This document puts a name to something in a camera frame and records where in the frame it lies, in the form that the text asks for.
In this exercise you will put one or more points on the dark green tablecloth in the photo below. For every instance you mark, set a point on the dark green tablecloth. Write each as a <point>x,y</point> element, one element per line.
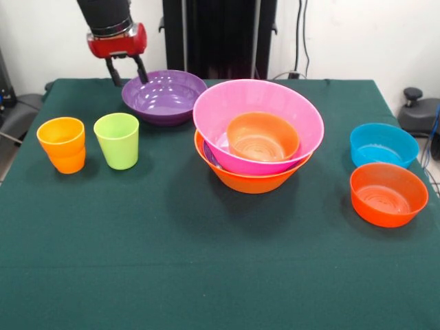
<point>137,258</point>

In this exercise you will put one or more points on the small blue bowl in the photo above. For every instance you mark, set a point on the small blue bowl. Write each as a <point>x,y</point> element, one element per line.
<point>381,151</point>

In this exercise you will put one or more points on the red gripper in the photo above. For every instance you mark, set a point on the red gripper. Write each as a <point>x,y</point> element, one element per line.
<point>118,44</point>

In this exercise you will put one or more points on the large pink bowl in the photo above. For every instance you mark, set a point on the large pink bowl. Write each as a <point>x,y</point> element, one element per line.
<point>258,99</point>

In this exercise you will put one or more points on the small black plug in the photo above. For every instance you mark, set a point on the small black plug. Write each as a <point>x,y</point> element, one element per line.
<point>293,74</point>

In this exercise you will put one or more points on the small red bowl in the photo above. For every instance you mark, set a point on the small red bowl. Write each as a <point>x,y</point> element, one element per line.
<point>388,209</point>
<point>261,137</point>

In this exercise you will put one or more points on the black equipment case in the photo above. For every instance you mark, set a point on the black equipment case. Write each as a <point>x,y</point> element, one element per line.
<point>6,79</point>

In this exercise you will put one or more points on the green cup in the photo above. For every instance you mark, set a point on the green cup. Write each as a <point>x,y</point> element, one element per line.
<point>118,148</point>

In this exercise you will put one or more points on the orange cup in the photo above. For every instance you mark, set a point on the orange cup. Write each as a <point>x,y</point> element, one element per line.
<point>63,151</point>

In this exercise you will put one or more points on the large orange bowl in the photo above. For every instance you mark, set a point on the large orange bowl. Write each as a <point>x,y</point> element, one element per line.
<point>247,184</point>

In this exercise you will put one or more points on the grey floor stand base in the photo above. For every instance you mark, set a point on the grey floor stand base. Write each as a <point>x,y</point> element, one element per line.
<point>20,113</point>
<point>419,117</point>

